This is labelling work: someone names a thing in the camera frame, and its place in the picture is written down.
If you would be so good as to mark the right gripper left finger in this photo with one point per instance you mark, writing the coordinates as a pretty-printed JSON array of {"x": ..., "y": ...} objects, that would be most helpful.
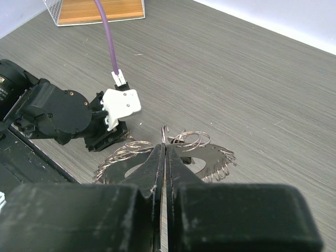
[{"x": 87, "y": 217}]

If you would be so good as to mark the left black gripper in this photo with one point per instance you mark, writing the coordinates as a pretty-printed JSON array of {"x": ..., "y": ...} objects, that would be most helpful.
[{"x": 44, "y": 111}]

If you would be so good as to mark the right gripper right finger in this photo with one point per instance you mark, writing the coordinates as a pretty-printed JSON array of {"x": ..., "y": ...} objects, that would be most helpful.
[{"x": 235, "y": 216}]

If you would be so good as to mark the metal disc with keyrings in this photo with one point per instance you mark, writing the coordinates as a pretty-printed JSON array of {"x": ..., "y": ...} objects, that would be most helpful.
[{"x": 189, "y": 156}]

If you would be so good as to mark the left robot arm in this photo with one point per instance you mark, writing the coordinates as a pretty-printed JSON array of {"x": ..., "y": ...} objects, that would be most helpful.
[{"x": 13, "y": 76}]

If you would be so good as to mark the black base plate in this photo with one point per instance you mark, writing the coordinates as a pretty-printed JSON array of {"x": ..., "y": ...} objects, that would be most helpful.
[{"x": 32, "y": 183}]

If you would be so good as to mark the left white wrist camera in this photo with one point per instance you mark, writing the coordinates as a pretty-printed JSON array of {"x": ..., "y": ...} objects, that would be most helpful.
[{"x": 119, "y": 105}]

